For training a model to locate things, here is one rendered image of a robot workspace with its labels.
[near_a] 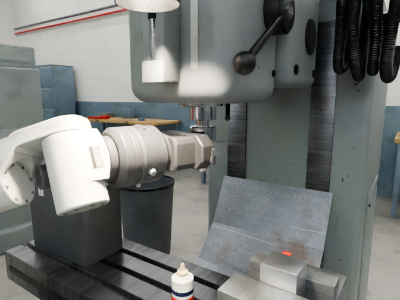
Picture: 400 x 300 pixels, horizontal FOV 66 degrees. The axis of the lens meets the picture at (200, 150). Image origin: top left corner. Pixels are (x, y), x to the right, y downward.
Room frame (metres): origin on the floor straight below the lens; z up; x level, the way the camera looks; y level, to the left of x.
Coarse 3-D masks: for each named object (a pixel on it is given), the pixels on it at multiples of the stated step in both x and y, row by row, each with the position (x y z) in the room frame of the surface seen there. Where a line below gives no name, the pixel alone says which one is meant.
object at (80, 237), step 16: (48, 192) 0.75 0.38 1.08; (112, 192) 0.76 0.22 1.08; (32, 208) 0.79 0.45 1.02; (48, 208) 0.75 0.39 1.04; (96, 208) 0.72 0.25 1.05; (112, 208) 0.76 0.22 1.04; (32, 224) 0.80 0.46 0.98; (48, 224) 0.76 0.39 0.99; (64, 224) 0.72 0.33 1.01; (80, 224) 0.69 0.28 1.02; (96, 224) 0.71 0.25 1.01; (112, 224) 0.76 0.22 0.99; (48, 240) 0.76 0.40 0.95; (64, 240) 0.72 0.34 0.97; (80, 240) 0.69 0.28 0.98; (96, 240) 0.71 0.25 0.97; (112, 240) 0.75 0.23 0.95; (64, 256) 0.72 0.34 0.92; (80, 256) 0.69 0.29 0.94; (96, 256) 0.71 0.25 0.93
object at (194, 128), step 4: (192, 128) 0.54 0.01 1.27; (196, 128) 0.53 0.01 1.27; (200, 128) 0.53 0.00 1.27; (204, 128) 0.53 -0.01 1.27; (208, 128) 0.53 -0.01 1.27; (212, 128) 0.54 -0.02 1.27; (196, 132) 0.53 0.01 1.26; (200, 132) 0.53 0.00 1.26; (204, 132) 0.53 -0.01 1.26; (208, 132) 0.53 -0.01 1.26
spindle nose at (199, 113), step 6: (192, 108) 0.54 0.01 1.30; (198, 108) 0.53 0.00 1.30; (204, 108) 0.53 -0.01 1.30; (210, 108) 0.53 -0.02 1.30; (192, 114) 0.54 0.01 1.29; (198, 114) 0.53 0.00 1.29; (204, 114) 0.53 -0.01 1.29; (210, 114) 0.53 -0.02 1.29; (198, 120) 0.53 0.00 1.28; (204, 120) 0.53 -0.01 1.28
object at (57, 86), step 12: (48, 72) 7.03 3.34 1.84; (60, 72) 7.17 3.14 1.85; (72, 72) 7.42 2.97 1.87; (48, 84) 7.05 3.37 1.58; (60, 84) 7.16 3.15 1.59; (72, 84) 7.41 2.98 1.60; (48, 96) 7.08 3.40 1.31; (60, 96) 7.14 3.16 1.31; (72, 96) 7.39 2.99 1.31; (48, 108) 7.12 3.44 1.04; (60, 108) 7.12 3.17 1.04; (72, 108) 7.37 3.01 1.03
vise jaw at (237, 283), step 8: (232, 280) 0.46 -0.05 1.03; (240, 280) 0.46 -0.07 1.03; (248, 280) 0.46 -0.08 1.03; (256, 280) 0.46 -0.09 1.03; (224, 288) 0.44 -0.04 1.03; (232, 288) 0.44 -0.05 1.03; (240, 288) 0.44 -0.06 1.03; (248, 288) 0.44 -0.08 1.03; (256, 288) 0.44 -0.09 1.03; (264, 288) 0.44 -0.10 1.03; (272, 288) 0.44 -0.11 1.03; (224, 296) 0.43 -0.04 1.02; (232, 296) 0.42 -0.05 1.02; (240, 296) 0.42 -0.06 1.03; (248, 296) 0.42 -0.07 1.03; (256, 296) 0.42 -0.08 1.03; (264, 296) 0.42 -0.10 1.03; (272, 296) 0.42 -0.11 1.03; (280, 296) 0.42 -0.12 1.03; (288, 296) 0.42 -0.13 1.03; (296, 296) 0.42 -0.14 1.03
